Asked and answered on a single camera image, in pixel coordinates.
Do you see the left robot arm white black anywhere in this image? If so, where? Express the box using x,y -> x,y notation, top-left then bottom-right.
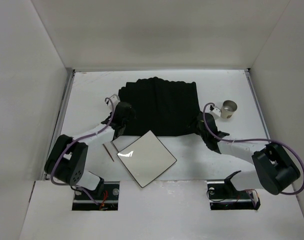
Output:
44,101 -> 136,200

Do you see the copper fork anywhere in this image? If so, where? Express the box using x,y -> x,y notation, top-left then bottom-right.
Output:
103,144 -> 115,162

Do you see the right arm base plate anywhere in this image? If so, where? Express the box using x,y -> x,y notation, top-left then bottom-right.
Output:
206,181 -> 261,211

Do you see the black cloth placemat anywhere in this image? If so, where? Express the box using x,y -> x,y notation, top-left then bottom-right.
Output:
118,77 -> 201,137

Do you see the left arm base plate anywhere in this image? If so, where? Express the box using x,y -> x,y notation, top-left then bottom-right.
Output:
71,181 -> 120,211

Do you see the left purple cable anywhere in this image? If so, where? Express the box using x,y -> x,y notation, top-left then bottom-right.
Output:
49,97 -> 118,205

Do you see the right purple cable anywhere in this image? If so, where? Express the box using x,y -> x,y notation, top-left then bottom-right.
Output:
203,101 -> 304,196

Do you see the square white plate black rim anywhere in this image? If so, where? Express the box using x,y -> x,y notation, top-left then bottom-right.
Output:
117,131 -> 177,189

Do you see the metal cup with paper sleeve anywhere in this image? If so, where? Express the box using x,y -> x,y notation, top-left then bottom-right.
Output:
220,100 -> 238,119

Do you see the purple cable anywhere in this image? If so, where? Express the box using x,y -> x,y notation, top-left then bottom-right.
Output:
203,101 -> 304,196
49,97 -> 118,205

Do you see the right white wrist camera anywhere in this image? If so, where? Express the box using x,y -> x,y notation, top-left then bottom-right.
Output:
209,105 -> 221,118

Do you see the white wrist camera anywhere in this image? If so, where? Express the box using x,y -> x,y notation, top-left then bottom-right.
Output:
104,94 -> 120,109
209,105 -> 221,118

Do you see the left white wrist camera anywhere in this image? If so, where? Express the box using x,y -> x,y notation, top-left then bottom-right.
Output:
104,94 -> 120,109

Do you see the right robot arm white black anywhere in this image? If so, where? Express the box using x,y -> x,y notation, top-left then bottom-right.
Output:
190,112 -> 304,196

